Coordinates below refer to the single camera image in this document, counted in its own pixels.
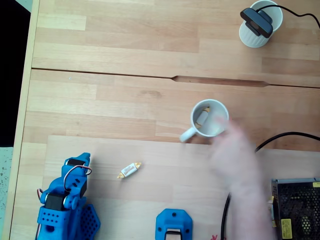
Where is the white mug with handle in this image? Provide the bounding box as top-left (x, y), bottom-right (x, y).
top-left (179, 99), bottom-right (230, 143)

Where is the white ribbed cup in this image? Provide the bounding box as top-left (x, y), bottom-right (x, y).
top-left (238, 0), bottom-right (284, 48)

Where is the black webcam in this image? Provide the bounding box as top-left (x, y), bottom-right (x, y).
top-left (239, 7), bottom-right (274, 39)

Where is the person's hand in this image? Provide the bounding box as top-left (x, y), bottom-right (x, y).
top-left (208, 116), bottom-right (266, 194)

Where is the wooden base board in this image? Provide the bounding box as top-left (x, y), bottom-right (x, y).
top-left (41, 135), bottom-right (320, 240)

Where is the metal mesh power supply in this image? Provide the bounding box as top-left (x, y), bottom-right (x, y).
top-left (271, 177), bottom-right (320, 240)

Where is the blue post base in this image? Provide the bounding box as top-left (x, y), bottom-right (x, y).
top-left (155, 208), bottom-right (194, 240)

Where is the wooden camera post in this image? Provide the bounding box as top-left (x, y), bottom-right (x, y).
top-left (164, 228), bottom-right (183, 240)

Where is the thick black power cable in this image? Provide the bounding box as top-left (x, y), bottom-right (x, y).
top-left (220, 131), bottom-right (320, 240)

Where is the thin black webcam cable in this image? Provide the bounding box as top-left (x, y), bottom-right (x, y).
top-left (257, 4), bottom-right (320, 29)

